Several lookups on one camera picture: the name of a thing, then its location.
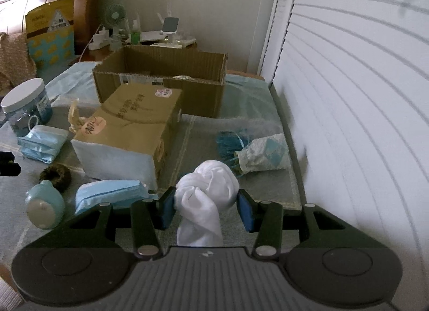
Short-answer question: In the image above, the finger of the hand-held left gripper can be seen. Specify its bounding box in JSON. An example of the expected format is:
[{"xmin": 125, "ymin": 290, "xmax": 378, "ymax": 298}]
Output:
[{"xmin": 0, "ymin": 151, "xmax": 21, "ymax": 177}]

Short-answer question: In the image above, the brown hair scrunchie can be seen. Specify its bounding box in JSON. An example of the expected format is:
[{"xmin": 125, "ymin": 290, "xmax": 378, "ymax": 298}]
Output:
[{"xmin": 38, "ymin": 164, "xmax": 72, "ymax": 192}]

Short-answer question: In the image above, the white louvered door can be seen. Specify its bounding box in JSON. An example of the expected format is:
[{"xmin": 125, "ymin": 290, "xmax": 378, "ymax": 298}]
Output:
[{"xmin": 260, "ymin": 0, "xmax": 429, "ymax": 298}]

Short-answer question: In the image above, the white camera with antennas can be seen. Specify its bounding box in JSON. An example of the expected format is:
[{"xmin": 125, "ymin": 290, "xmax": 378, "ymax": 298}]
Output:
[{"xmin": 157, "ymin": 4, "xmax": 180, "ymax": 43}]

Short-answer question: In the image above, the blue face mask pack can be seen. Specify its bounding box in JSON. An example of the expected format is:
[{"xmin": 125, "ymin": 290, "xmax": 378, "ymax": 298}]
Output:
[
  {"xmin": 17, "ymin": 125, "xmax": 69, "ymax": 164},
  {"xmin": 74, "ymin": 179, "xmax": 158, "ymax": 215}
]

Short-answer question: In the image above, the green bottle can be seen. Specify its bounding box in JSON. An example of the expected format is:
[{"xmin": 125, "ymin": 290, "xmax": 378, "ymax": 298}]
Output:
[{"xmin": 130, "ymin": 13, "xmax": 140, "ymax": 45}]

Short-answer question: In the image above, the white power strip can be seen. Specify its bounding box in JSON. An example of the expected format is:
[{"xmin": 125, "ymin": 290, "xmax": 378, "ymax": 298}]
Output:
[{"xmin": 89, "ymin": 28, "xmax": 111, "ymax": 51}]

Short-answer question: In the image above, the grey-green plaid bed mat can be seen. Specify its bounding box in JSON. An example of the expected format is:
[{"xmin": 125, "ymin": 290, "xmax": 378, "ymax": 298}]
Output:
[{"xmin": 0, "ymin": 97, "xmax": 305, "ymax": 265}]

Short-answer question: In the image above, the wooden headboard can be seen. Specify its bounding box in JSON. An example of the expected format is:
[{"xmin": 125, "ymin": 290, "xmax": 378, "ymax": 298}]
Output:
[{"xmin": 0, "ymin": 0, "xmax": 109, "ymax": 64}]

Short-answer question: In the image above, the white cloth bundle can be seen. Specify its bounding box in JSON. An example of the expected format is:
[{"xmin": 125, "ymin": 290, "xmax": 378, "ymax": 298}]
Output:
[{"xmin": 175, "ymin": 160, "xmax": 239, "ymax": 248}]

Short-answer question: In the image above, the cream ribbon bow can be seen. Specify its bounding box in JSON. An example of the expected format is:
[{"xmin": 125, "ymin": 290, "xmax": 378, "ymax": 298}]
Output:
[{"xmin": 68, "ymin": 98, "xmax": 86, "ymax": 132}]

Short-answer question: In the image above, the patterned scarf with blue fringe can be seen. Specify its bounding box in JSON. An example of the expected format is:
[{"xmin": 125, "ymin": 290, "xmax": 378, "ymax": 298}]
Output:
[{"xmin": 216, "ymin": 129, "xmax": 291, "ymax": 176}]

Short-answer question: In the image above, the plastic jar with white lid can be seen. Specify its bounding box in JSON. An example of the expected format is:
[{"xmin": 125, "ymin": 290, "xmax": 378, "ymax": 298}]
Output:
[{"xmin": 0, "ymin": 78, "xmax": 53, "ymax": 137}]

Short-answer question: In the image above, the yellow and blue package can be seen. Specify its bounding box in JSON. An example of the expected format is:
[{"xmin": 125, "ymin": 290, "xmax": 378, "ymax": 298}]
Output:
[{"xmin": 25, "ymin": 0, "xmax": 76, "ymax": 79}]

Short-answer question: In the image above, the light blue round toy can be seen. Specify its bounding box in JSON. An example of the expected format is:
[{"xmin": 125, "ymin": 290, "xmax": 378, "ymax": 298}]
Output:
[{"xmin": 25, "ymin": 180, "xmax": 66, "ymax": 229}]

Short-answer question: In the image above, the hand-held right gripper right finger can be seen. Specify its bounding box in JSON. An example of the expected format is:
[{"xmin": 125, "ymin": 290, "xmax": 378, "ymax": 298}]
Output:
[{"xmin": 236, "ymin": 188, "xmax": 367, "ymax": 260}]

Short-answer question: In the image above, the beige patterned cloth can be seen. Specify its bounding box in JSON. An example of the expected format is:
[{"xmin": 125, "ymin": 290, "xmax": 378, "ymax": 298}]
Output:
[{"xmin": 0, "ymin": 33, "xmax": 37, "ymax": 97}]

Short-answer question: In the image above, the small green desk fan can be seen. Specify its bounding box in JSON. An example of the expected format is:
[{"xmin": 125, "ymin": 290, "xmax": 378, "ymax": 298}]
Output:
[{"xmin": 105, "ymin": 5, "xmax": 127, "ymax": 51}]

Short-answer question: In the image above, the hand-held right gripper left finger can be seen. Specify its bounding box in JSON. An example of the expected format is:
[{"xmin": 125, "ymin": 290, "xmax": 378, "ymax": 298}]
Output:
[{"xmin": 43, "ymin": 186, "xmax": 177, "ymax": 261}]

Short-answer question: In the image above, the closed brown cardboard box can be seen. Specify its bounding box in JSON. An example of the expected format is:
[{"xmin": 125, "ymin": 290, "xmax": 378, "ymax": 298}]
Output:
[{"xmin": 70, "ymin": 84, "xmax": 183, "ymax": 191}]

